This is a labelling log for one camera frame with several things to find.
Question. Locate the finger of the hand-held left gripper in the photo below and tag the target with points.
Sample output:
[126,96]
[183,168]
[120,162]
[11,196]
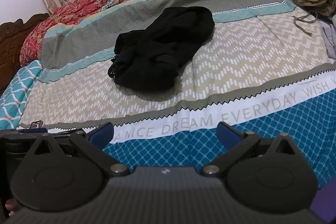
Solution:
[35,131]

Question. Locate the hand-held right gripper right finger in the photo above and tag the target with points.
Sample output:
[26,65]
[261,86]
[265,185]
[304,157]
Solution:
[229,132]

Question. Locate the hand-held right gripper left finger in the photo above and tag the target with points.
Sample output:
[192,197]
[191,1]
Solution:
[101,132]

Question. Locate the black pants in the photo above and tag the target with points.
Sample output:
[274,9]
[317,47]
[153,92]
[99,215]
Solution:
[162,50]

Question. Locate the person's left hand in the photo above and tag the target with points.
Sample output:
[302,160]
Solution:
[10,207]

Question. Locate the smartphone in dark case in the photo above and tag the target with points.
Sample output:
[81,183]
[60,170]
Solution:
[37,124]

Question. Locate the teal lattice pattern blanket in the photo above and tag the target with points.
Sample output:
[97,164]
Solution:
[15,95]

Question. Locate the striped patterned bedsheet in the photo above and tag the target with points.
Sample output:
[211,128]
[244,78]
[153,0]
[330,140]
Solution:
[236,61]

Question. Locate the carved wooden headboard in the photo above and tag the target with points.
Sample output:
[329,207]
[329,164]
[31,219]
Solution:
[13,43]

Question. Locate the purple cloth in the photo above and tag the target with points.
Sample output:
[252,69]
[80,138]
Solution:
[326,203]

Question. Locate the floral patchwork quilt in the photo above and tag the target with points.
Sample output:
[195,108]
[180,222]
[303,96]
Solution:
[78,11]

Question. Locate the grey cloth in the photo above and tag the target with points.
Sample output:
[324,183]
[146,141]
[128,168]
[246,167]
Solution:
[329,37]

